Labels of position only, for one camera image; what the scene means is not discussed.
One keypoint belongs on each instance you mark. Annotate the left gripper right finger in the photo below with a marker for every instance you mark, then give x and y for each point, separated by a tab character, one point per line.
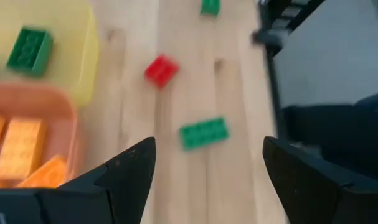
316	196

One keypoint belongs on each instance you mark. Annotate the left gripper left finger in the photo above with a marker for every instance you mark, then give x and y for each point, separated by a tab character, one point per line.
123	186

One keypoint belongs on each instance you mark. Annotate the long yellow toy brick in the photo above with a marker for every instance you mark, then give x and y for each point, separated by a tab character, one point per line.
20	149
45	174

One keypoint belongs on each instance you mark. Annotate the long green toy brick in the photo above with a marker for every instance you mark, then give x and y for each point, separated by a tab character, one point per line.
30	51
204	133

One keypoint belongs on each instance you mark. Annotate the small red toy brick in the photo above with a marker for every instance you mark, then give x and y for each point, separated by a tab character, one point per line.
161	70

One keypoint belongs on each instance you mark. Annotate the small green toy brick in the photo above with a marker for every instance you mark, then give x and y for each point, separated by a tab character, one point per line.
210	6

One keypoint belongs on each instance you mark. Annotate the orange plastic bin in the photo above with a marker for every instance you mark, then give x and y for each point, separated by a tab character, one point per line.
61	124

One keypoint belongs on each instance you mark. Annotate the yellow plastic bin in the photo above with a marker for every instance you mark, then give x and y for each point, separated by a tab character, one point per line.
67	31

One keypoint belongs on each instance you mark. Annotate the black aluminium table frame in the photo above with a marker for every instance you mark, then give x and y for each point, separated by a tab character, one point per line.
273	87

